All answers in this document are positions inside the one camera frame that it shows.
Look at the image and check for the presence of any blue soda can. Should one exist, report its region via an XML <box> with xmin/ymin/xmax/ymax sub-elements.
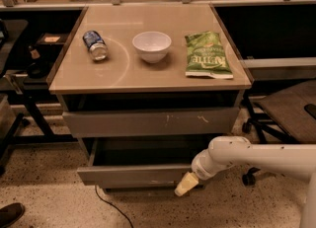
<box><xmin>82</xmin><ymin>31</ymin><xmax>108</xmax><ymax>61</ymax></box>

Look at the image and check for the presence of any grey bottom drawer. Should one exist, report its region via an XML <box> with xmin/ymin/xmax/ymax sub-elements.
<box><xmin>99</xmin><ymin>181</ymin><xmax>177</xmax><ymax>190</ymax></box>

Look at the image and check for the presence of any dark shoe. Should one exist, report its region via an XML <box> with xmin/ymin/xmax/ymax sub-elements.
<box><xmin>0</xmin><ymin>202</ymin><xmax>25</xmax><ymax>228</ymax></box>

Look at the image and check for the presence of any grey drawer cabinet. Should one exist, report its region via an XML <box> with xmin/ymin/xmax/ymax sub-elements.
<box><xmin>46</xmin><ymin>3</ymin><xmax>254</xmax><ymax>193</ymax></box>

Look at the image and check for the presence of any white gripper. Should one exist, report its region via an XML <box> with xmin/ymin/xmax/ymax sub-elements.
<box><xmin>174</xmin><ymin>148</ymin><xmax>236</xmax><ymax>197</ymax></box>

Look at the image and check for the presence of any black side table frame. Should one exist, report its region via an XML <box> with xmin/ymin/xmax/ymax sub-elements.
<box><xmin>5</xmin><ymin>74</ymin><xmax>77</xmax><ymax>144</ymax></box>

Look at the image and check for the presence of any black left chair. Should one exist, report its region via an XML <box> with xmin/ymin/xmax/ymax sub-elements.
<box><xmin>0</xmin><ymin>20</ymin><xmax>28</xmax><ymax>175</ymax></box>

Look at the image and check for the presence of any white bowl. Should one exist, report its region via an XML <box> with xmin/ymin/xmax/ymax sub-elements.
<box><xmin>132</xmin><ymin>32</ymin><xmax>172</xmax><ymax>63</ymax></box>

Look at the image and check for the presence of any green chip bag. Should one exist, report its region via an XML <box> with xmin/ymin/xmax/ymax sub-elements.
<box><xmin>185</xmin><ymin>31</ymin><xmax>233</xmax><ymax>79</ymax></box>

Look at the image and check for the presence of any black floor cable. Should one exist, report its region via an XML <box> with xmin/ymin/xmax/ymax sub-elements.
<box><xmin>94</xmin><ymin>186</ymin><xmax>135</xmax><ymax>228</ymax></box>

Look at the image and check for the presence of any grey top drawer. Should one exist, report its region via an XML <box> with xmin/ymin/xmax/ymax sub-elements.
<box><xmin>63</xmin><ymin>107</ymin><xmax>239</xmax><ymax>138</ymax></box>

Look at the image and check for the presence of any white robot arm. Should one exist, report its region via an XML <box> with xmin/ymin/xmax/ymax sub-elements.
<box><xmin>175</xmin><ymin>136</ymin><xmax>316</xmax><ymax>228</ymax></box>

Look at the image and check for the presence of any grey drawer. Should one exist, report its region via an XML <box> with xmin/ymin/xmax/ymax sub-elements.
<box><xmin>63</xmin><ymin>107</ymin><xmax>239</xmax><ymax>138</ymax></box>
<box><xmin>99</xmin><ymin>181</ymin><xmax>177</xmax><ymax>190</ymax></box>
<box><xmin>76</xmin><ymin>135</ymin><xmax>218</xmax><ymax>187</ymax></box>

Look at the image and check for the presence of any black office chair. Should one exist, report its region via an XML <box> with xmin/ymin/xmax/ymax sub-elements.
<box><xmin>241</xmin><ymin>79</ymin><xmax>316</xmax><ymax>187</ymax></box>

